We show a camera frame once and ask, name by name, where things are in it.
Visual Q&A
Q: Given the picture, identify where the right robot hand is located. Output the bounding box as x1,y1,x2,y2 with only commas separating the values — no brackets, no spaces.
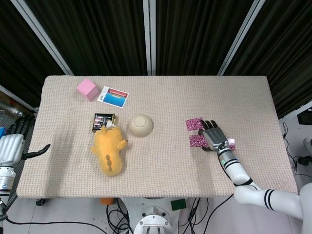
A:
197,119,232,154

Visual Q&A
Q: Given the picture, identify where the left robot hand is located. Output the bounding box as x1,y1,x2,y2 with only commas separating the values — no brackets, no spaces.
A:
0,114,51,168

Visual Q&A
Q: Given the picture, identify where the yellow plush dinosaur toy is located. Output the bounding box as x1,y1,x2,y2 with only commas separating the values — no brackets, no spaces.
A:
89,120,129,176

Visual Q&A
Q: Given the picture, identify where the beige woven table cloth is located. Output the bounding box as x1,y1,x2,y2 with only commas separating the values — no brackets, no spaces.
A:
16,75,300,198

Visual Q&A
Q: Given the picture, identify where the green box under table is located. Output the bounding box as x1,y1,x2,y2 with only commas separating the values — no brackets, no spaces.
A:
170,198,187,212

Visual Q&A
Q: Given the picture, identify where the beige upturned bowl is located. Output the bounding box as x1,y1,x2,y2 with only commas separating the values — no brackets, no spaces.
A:
128,114,154,138

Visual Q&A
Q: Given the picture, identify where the black battery box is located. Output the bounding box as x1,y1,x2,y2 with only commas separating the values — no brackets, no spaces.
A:
91,113,118,134

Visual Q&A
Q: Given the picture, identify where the pink cube block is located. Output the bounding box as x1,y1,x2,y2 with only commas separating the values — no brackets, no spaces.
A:
76,78,99,102

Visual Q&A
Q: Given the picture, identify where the black pleated curtain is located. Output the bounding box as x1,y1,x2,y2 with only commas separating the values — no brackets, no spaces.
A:
155,0,255,76
0,0,68,108
24,0,148,76
225,0,312,115

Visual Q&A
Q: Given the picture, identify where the white robot torso base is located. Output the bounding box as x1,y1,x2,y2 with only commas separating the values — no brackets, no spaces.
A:
120,196,195,234

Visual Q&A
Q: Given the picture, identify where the blue photo postcard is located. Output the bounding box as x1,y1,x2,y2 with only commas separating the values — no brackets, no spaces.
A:
97,85,129,109

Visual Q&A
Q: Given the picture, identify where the silver flexible duct hose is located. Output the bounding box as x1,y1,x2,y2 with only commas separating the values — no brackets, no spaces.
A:
0,101,35,122

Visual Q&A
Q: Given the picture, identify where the aluminium frame rail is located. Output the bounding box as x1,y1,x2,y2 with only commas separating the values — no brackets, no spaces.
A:
0,84,39,113
279,100,312,120

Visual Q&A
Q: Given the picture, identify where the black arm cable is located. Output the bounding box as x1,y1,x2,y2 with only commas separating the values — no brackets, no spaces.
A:
204,194,234,234

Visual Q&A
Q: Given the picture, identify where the black cable bundle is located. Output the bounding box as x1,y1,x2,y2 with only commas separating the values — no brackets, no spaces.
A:
106,197,134,234
179,197,209,234

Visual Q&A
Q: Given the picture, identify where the black floor cable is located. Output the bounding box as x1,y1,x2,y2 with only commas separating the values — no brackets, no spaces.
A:
4,217,134,234

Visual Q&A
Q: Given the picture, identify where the aluminium frame post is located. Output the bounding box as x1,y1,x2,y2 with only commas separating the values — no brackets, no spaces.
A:
217,0,263,76
17,0,74,76
142,0,156,76

